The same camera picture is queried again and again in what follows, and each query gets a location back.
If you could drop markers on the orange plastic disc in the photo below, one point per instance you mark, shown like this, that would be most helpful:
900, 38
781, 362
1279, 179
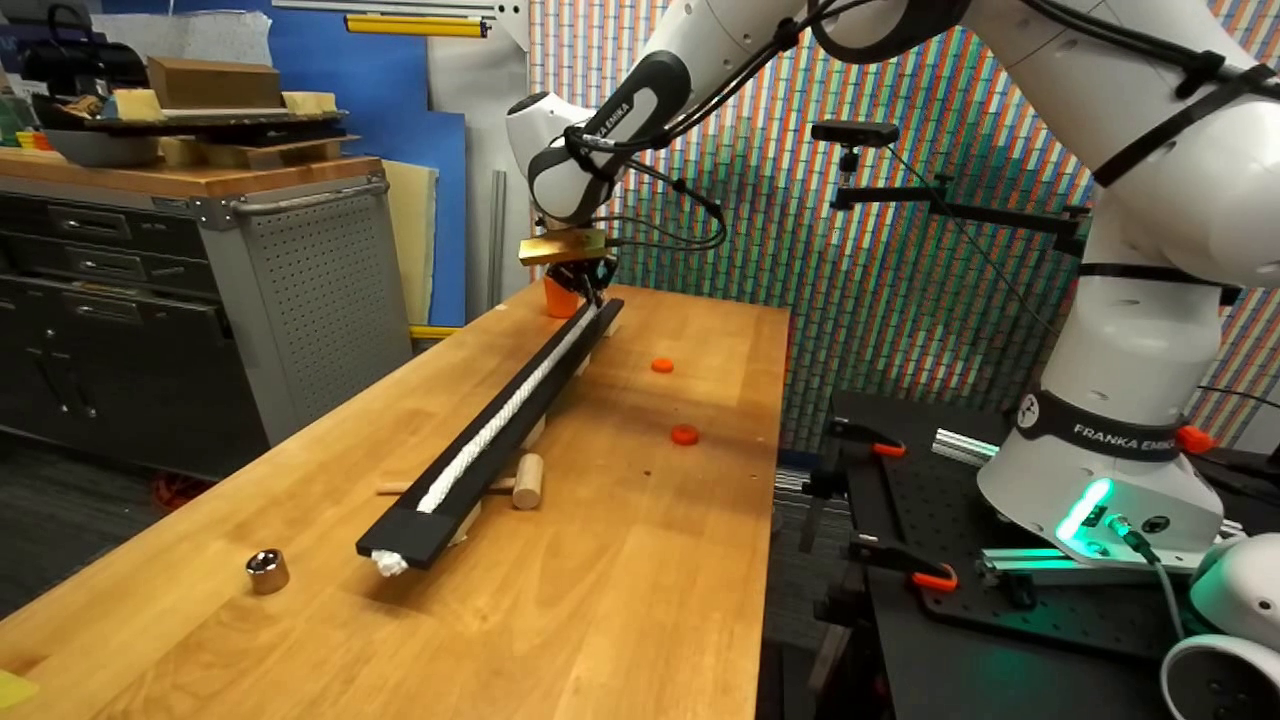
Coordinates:
687, 435
663, 366

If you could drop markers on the gripper block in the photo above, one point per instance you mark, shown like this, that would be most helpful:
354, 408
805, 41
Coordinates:
562, 249

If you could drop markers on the blue board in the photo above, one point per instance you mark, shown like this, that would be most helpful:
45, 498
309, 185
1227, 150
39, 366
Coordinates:
403, 94

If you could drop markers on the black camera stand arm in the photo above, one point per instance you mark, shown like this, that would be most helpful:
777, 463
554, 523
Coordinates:
960, 204

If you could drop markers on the orange plastic cup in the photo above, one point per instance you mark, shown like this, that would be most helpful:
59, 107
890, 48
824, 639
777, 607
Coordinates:
562, 296

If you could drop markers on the short wooden cylinder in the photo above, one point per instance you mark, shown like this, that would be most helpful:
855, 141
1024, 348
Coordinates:
528, 480

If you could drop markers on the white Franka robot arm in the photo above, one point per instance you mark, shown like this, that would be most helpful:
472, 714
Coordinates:
1162, 334

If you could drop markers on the white rounded device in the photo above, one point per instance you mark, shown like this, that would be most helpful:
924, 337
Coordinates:
1235, 601

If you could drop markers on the long black rail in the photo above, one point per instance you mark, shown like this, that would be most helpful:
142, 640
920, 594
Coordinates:
460, 502

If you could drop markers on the brown wooden box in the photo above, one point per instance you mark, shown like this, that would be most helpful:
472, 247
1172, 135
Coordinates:
212, 81

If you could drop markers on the cream foam board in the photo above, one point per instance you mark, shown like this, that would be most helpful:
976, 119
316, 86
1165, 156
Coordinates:
410, 241

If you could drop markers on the black flat tray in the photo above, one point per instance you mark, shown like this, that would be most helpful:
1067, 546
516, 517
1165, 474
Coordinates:
184, 135

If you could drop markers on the aluminium extrusion bar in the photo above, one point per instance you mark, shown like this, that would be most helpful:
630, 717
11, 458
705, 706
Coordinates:
960, 447

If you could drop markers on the yellow bar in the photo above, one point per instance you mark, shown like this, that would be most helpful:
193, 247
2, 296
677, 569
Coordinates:
412, 24

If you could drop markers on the grey perforated tool cabinet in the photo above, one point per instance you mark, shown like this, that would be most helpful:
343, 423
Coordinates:
304, 307

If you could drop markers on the multicolour patterned backdrop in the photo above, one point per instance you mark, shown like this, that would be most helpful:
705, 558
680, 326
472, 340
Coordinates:
935, 334

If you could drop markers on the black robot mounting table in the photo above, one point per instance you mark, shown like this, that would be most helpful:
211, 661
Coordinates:
960, 640

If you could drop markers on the black camera on stand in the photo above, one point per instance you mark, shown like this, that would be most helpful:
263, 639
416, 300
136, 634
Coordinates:
859, 135

